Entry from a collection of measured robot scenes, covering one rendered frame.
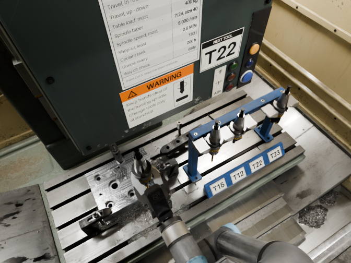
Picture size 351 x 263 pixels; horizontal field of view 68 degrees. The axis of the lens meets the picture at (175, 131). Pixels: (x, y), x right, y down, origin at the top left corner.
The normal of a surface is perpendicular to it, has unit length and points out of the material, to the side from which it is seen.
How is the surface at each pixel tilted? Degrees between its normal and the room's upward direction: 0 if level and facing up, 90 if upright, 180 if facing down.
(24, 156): 0
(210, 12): 90
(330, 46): 90
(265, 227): 7
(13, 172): 0
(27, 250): 24
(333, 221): 17
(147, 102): 90
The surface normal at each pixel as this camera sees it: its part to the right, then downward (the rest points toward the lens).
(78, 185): -0.03, -0.58
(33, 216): 0.33, -0.69
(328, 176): -0.38, -0.36
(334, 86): -0.87, 0.42
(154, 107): 0.50, 0.70
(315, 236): -0.18, -0.76
